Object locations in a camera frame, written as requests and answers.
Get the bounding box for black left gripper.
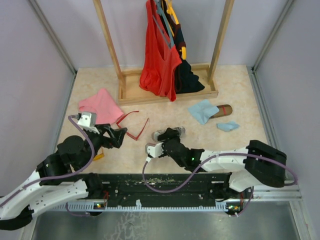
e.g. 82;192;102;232
78;123;128;170

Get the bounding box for map print glasses case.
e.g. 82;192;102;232
151;127;186;142

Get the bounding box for red sunglasses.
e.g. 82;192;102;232
115;110;150;141

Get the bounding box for large light blue cloth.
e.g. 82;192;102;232
188;99;219;125

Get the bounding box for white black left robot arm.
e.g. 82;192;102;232
0;124;128;231

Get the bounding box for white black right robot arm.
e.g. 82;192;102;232
151;127;287;198

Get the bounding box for yellow sunglasses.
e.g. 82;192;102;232
93;147;105;161

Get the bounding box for pink folded t-shirt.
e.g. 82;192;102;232
78;88;124;125

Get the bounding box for wooden clothes rack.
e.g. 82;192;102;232
93;0;234;106

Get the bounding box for small light blue cloth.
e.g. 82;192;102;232
216;121;240;132

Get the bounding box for dark navy garment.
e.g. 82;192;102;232
172;14;206;95

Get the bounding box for brown plaid glasses case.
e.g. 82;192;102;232
210;104;233;119

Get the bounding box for red tank top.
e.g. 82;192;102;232
139;0;182;102

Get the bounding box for yellow clothes hanger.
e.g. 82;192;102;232
161;0;187;60

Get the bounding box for grey clothes hanger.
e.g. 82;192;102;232
152;0;176;50

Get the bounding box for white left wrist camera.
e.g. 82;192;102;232
77;111;97;128

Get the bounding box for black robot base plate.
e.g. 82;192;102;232
97;173;252;208

